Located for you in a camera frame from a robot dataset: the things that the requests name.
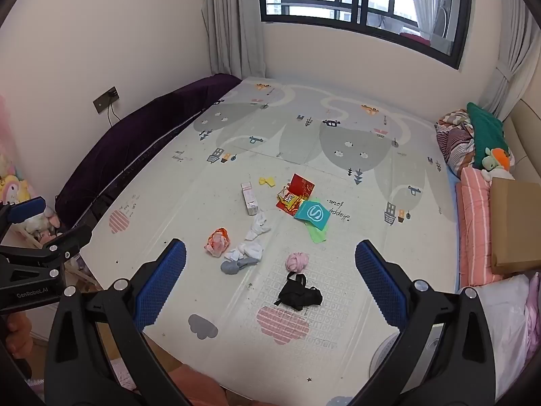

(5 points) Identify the green paper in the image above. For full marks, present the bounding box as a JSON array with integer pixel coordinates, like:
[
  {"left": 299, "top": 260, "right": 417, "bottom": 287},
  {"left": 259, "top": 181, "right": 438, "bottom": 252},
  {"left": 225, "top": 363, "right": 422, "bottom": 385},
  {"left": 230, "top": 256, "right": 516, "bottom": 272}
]
[{"left": 306, "top": 222, "right": 330, "bottom": 244}]

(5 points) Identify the grey plastic cup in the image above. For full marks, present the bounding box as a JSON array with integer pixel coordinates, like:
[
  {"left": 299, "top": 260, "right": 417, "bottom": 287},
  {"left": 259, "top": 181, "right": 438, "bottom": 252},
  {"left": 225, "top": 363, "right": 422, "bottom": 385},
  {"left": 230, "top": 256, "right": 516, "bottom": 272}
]
[{"left": 370, "top": 323, "right": 444, "bottom": 379}]

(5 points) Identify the person's left hand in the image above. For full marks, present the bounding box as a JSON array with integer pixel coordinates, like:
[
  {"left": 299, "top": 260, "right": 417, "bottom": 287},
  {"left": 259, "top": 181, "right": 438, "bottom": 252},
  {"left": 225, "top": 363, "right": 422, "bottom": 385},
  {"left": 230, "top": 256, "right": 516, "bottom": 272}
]
[{"left": 6, "top": 311, "right": 34, "bottom": 358}]

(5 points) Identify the pink white milk carton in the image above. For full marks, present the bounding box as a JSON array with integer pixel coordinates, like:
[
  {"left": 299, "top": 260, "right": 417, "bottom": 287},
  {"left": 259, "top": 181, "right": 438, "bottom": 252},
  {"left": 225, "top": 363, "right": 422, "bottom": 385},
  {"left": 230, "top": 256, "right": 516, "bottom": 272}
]
[{"left": 241, "top": 181, "right": 259, "bottom": 216}]

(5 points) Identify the green orange plush toy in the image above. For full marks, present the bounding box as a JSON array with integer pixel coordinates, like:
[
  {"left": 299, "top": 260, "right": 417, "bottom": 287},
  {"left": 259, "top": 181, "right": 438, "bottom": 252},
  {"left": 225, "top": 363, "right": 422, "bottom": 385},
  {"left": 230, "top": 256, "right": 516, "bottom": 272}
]
[{"left": 482, "top": 147, "right": 515, "bottom": 178}]

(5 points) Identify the green knitted cloth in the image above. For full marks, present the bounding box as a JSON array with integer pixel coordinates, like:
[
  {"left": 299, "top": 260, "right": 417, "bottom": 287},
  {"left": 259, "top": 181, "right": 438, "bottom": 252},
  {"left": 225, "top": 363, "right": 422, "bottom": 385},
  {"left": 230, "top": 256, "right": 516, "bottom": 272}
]
[{"left": 466, "top": 102, "right": 510, "bottom": 170}]

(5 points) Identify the orange pink cloth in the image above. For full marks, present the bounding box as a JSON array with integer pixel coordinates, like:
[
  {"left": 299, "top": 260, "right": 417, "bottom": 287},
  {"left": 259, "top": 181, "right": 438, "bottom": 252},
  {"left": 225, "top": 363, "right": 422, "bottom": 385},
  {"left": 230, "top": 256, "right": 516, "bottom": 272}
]
[{"left": 205, "top": 227, "right": 231, "bottom": 258}]

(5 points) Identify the brown cardboard box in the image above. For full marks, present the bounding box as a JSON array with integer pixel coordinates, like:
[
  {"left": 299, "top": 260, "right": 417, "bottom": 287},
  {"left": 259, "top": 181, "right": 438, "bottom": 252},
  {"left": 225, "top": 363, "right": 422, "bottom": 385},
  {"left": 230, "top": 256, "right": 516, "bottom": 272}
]
[{"left": 489, "top": 177, "right": 541, "bottom": 275}]

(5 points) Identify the blue sheet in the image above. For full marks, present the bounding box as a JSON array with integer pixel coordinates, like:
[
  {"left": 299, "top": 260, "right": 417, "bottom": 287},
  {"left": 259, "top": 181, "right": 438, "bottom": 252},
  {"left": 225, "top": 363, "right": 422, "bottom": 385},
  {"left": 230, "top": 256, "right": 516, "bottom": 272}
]
[{"left": 446, "top": 161, "right": 466, "bottom": 284}]

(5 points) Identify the black power cable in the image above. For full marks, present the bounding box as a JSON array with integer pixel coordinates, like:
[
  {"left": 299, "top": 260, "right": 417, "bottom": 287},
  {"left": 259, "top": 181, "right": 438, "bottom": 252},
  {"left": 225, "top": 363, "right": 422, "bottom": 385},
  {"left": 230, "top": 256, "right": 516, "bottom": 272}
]
[{"left": 107, "top": 93, "right": 121, "bottom": 128}]

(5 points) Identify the pile of plush toys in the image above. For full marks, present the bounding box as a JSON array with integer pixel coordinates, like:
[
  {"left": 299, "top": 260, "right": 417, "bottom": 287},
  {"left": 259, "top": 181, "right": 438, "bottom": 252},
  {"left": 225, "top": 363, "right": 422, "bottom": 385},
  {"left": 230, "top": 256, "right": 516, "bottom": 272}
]
[{"left": 0, "top": 152, "right": 64, "bottom": 248}]

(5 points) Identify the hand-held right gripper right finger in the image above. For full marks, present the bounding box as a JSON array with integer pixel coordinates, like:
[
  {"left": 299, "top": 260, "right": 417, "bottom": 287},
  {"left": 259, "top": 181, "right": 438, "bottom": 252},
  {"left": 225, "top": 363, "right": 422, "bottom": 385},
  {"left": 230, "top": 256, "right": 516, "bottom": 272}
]
[{"left": 349, "top": 240, "right": 497, "bottom": 406}]

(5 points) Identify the striped blanket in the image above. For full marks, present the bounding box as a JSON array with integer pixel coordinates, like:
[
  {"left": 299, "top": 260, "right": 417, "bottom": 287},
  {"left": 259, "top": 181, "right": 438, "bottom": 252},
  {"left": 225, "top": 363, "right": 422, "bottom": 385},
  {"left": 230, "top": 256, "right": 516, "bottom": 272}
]
[{"left": 435, "top": 109, "right": 476, "bottom": 174}]

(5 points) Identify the white sock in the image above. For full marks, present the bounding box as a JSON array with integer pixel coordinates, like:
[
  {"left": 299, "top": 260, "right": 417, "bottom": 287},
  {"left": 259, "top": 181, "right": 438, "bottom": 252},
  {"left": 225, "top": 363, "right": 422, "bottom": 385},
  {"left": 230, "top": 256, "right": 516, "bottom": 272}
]
[
  {"left": 244, "top": 210, "right": 271, "bottom": 242},
  {"left": 224, "top": 240, "right": 263, "bottom": 262}
]

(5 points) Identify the pink striped quilt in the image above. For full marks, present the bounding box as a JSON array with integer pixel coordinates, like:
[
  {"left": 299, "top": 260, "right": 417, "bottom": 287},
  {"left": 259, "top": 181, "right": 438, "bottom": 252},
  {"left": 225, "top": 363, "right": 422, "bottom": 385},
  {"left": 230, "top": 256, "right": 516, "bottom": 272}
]
[{"left": 458, "top": 167, "right": 503, "bottom": 286}]

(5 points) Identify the grey sock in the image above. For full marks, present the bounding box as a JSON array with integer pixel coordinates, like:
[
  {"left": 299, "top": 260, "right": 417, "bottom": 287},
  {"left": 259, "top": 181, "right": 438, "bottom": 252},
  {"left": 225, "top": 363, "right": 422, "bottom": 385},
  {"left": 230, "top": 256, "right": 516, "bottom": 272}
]
[{"left": 220, "top": 257, "right": 259, "bottom": 275}]

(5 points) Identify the red envelope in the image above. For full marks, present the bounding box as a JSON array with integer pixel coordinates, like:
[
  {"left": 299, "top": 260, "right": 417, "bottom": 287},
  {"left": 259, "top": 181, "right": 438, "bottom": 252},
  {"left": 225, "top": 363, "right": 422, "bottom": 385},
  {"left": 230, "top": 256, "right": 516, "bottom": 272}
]
[{"left": 276, "top": 173, "right": 317, "bottom": 212}]

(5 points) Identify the black cloth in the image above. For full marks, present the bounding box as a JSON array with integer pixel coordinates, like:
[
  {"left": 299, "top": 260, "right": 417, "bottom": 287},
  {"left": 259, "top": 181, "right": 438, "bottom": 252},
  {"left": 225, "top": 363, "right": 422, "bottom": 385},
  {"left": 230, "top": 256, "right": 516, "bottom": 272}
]
[{"left": 274, "top": 273, "right": 324, "bottom": 311}]

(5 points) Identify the pink bedding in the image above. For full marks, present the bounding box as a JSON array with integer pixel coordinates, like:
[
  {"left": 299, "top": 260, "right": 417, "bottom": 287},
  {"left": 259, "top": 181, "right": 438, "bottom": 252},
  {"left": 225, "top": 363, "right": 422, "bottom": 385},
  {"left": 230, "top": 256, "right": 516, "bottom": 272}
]
[{"left": 524, "top": 271, "right": 541, "bottom": 368}]

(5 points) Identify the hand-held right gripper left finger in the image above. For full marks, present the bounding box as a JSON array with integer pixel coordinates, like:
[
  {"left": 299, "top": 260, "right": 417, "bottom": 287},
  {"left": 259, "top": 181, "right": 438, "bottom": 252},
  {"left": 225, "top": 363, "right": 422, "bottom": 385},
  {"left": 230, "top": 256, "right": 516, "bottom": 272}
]
[{"left": 44, "top": 239, "right": 189, "bottom": 406}]

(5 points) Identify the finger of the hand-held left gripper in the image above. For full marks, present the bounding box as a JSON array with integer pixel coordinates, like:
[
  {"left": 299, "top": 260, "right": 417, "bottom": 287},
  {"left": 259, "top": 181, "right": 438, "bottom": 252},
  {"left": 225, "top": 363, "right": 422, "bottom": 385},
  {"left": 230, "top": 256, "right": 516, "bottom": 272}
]
[
  {"left": 0, "top": 197, "right": 48, "bottom": 246},
  {"left": 0, "top": 225, "right": 93, "bottom": 277}
]

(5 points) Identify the pink cloth ball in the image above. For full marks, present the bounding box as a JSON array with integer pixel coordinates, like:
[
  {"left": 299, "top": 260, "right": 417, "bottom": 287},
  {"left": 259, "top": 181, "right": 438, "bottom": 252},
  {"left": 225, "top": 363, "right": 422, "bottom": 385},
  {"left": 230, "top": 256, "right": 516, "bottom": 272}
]
[{"left": 285, "top": 251, "right": 310, "bottom": 272}]

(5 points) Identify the person's pink clothed leg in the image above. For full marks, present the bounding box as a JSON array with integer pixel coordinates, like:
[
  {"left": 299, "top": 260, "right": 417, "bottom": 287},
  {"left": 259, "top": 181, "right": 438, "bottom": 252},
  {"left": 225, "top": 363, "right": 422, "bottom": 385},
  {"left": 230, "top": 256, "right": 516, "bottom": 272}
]
[{"left": 169, "top": 364, "right": 237, "bottom": 406}]

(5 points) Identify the printed play mat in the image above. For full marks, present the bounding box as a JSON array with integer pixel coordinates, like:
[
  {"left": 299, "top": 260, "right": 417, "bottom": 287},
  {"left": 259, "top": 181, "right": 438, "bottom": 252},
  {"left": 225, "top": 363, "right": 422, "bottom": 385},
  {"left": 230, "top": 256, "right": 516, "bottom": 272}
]
[{"left": 78, "top": 76, "right": 461, "bottom": 406}]

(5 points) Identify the purple velvet cloth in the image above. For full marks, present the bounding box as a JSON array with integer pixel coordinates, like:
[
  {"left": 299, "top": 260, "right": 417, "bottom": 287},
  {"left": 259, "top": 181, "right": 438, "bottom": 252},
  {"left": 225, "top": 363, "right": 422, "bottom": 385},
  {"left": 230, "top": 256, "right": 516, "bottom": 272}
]
[{"left": 55, "top": 73, "right": 242, "bottom": 229}]

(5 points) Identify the white plastic bag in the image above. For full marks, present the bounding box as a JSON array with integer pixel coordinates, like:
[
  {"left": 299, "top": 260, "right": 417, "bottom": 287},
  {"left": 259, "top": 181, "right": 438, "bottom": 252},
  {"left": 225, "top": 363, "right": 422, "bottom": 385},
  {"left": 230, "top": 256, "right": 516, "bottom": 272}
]
[{"left": 475, "top": 274, "right": 535, "bottom": 398}]

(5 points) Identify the teal card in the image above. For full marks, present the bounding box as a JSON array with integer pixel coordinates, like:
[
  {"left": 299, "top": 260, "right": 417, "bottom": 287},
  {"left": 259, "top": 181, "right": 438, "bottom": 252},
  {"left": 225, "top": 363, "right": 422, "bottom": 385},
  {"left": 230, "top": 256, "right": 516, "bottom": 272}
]
[{"left": 293, "top": 199, "right": 331, "bottom": 231}]

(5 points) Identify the beige padded headboard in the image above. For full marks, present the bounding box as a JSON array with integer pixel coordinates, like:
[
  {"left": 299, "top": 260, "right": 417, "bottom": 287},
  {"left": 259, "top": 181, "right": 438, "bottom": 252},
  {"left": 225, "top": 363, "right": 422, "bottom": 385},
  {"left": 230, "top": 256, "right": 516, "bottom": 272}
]
[{"left": 503, "top": 97, "right": 541, "bottom": 182}]

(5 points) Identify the grey curtain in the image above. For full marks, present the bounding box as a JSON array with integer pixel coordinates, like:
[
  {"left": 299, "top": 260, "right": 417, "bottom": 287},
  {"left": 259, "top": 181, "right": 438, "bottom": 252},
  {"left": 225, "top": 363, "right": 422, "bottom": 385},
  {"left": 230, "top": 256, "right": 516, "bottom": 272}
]
[
  {"left": 482, "top": 0, "right": 541, "bottom": 123},
  {"left": 203, "top": 0, "right": 267, "bottom": 79}
]

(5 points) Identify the dark wall socket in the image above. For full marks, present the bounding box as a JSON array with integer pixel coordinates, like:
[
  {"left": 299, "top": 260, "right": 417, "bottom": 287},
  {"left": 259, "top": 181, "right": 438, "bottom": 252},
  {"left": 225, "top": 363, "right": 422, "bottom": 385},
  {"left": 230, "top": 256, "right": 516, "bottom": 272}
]
[{"left": 93, "top": 87, "right": 120, "bottom": 115}]

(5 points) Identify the yellow red snack packet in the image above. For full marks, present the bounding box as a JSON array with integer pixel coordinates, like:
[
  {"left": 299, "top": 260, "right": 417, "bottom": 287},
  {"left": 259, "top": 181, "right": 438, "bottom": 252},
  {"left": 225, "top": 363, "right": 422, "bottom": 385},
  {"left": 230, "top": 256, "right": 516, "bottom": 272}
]
[{"left": 277, "top": 188, "right": 302, "bottom": 210}]

